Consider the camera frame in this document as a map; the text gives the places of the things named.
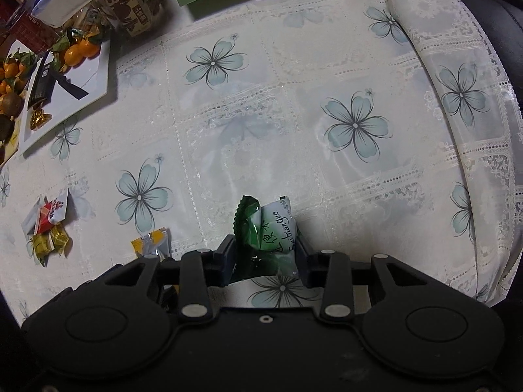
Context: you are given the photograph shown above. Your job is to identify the silver snack packet yellow ends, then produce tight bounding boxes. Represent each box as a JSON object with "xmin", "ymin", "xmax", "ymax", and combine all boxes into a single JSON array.
[{"xmin": 130, "ymin": 229, "xmax": 172, "ymax": 260}]

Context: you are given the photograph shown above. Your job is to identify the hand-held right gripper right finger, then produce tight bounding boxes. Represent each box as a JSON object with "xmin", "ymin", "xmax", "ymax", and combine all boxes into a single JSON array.
[{"xmin": 292, "ymin": 235, "xmax": 428, "ymax": 321}]

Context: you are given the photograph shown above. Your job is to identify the floral lace tablecloth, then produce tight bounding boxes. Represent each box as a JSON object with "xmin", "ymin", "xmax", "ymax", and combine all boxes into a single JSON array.
[{"xmin": 0, "ymin": 0, "xmax": 523, "ymax": 327}]

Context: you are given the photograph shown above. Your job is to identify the gold ingot candy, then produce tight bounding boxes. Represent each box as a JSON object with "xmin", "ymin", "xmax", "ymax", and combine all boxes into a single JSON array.
[{"xmin": 28, "ymin": 108, "xmax": 53, "ymax": 129}]

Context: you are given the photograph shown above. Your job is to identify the pile of small leafy oranges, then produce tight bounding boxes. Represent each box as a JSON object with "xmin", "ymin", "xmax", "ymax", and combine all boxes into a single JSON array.
[{"xmin": 0, "ymin": 49, "xmax": 37, "ymax": 94}]

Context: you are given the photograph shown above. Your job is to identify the gold foil candy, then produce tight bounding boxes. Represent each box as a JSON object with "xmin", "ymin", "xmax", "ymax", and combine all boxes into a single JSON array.
[{"xmin": 48, "ymin": 224, "xmax": 73, "ymax": 256}]

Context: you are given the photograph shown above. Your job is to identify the printed glass jar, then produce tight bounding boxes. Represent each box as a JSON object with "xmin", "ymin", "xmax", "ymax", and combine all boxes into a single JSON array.
[{"xmin": 96, "ymin": 0, "xmax": 164, "ymax": 39}]

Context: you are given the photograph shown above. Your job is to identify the wooden cutting board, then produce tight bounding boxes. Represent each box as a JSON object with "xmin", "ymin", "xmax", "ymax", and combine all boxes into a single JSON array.
[{"xmin": 0, "ymin": 118, "xmax": 23, "ymax": 168}]

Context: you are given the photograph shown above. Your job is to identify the red and white snack packet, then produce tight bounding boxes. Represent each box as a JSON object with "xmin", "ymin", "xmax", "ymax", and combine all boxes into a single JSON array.
[{"xmin": 20, "ymin": 188, "xmax": 69, "ymax": 235}]

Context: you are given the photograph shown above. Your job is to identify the white green snack packet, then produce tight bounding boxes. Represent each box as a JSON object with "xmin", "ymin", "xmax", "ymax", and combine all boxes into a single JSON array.
[{"xmin": 231, "ymin": 195, "xmax": 299, "ymax": 284}]

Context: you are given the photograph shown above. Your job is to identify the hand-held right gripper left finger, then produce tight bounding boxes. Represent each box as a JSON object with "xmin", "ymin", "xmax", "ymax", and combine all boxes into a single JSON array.
[{"xmin": 100, "ymin": 235, "xmax": 238, "ymax": 320}]

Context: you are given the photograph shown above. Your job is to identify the white rectangular plate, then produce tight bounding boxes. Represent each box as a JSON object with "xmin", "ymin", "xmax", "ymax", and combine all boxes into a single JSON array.
[{"xmin": 18, "ymin": 39, "xmax": 119, "ymax": 156}]

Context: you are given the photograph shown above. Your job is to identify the red box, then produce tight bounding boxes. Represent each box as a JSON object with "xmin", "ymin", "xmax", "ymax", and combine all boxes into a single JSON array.
[{"xmin": 8, "ymin": 12, "xmax": 62, "ymax": 56}]

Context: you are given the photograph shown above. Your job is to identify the black packet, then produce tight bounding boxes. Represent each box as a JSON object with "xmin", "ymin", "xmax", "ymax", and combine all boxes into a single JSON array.
[{"xmin": 28, "ymin": 51, "xmax": 56, "ymax": 111}]

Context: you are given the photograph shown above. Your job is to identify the yellow green pea snack packet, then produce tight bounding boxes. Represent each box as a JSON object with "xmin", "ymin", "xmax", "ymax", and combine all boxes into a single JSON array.
[{"xmin": 26, "ymin": 235, "xmax": 54, "ymax": 266}]

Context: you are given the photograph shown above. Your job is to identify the chair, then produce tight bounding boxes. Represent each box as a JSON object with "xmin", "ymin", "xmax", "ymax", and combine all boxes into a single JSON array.
[{"xmin": 441, "ymin": 0, "xmax": 523, "ymax": 90}]

